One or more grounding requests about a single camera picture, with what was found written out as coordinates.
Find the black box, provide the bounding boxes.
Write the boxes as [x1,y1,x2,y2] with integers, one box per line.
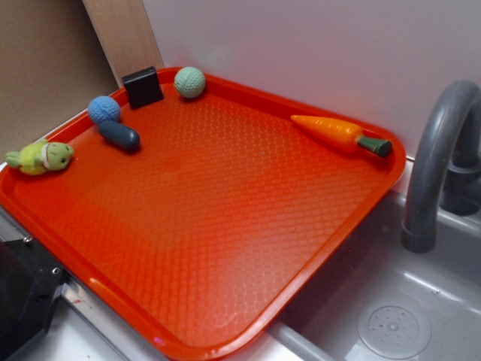
[122,66,164,109]

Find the orange plastic tray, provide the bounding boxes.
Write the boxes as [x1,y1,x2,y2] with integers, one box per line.
[1,68,406,360]

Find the orange toy carrot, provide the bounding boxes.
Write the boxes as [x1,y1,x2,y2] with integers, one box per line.
[290,115,393,158]

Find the green textured ball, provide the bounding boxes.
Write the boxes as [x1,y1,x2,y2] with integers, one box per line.
[174,67,206,99]

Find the dark grey capsule toy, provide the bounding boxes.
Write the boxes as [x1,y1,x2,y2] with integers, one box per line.
[98,121,141,151]

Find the blue textured ball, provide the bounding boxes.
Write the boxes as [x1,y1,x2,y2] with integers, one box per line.
[87,96,121,125]

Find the grey toy sink basin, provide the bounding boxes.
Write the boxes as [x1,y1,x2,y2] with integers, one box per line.
[268,192,480,360]

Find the grey toy faucet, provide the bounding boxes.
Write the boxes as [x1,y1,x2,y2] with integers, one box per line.
[401,80,480,253]

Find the wooden board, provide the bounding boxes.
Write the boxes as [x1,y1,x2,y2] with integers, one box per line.
[83,0,164,86]

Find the green frog plush toy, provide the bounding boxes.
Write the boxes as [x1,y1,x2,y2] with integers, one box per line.
[5,139,74,176]

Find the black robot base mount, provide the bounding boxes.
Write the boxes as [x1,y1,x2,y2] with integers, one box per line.
[1,236,65,360]

